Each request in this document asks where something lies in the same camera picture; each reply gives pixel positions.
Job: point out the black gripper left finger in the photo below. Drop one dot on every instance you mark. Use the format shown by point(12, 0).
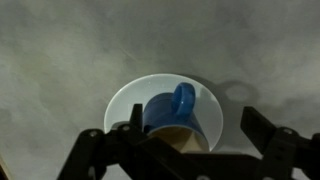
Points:
point(133, 150)

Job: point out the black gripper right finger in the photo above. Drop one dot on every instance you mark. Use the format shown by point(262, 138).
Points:
point(283, 153)

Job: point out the blue mug with cream inside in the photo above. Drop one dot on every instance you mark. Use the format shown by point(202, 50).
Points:
point(163, 113)

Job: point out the white round plate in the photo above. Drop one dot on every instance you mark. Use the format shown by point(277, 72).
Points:
point(133, 93)

